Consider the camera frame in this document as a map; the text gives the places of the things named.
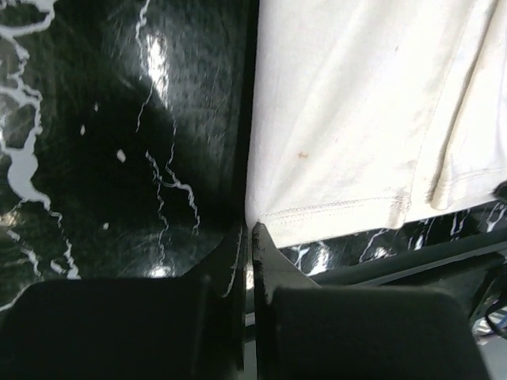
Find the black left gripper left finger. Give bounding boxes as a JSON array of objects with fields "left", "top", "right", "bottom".
[{"left": 1, "top": 225, "right": 246, "bottom": 379}]

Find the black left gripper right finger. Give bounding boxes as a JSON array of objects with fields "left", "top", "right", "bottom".
[{"left": 253, "top": 224, "right": 490, "bottom": 379}]

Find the cream white t shirt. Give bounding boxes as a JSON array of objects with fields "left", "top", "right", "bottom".
[{"left": 245, "top": 1, "right": 506, "bottom": 248}]

